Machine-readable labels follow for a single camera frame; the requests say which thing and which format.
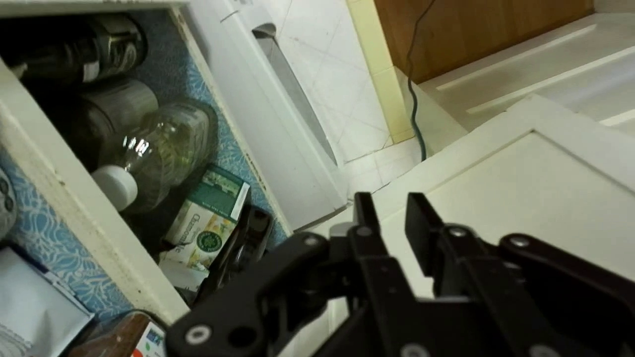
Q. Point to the grey lidded jar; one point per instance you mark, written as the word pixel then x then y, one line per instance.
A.
pixel 120 110

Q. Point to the cream panelled cabinet door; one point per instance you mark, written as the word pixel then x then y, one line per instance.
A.
pixel 543 185

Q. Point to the clear bottle white cap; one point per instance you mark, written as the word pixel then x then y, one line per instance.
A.
pixel 166 145

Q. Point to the cream panelled room door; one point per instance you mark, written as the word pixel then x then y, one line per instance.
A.
pixel 529 72

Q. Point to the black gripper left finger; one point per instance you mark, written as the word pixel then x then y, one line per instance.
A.
pixel 265 290

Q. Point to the brown spice jar green cap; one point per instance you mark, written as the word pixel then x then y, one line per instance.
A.
pixel 112 338

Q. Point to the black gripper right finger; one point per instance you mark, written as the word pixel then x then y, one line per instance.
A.
pixel 549 284

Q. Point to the blue patterned shelf liner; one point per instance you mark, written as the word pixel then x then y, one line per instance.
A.
pixel 53 245
pixel 190 72

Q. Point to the green and white box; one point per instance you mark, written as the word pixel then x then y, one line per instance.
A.
pixel 211 211

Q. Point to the dark glass wine bottle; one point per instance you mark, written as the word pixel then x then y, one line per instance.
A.
pixel 86 46

